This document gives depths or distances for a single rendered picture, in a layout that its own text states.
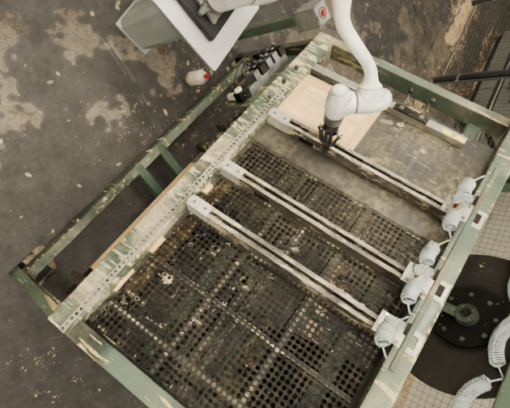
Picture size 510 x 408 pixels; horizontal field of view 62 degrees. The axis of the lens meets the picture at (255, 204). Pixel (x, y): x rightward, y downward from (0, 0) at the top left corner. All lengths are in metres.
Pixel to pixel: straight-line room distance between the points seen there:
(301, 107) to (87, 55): 1.31
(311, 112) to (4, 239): 1.85
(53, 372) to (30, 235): 0.89
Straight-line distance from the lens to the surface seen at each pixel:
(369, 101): 1.94
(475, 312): 2.38
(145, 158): 2.75
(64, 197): 2.77
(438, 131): 2.50
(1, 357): 2.95
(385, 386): 1.81
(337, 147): 2.24
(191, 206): 2.02
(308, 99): 2.49
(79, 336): 1.95
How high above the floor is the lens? 2.63
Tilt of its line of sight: 48 degrees down
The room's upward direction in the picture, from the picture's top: 101 degrees clockwise
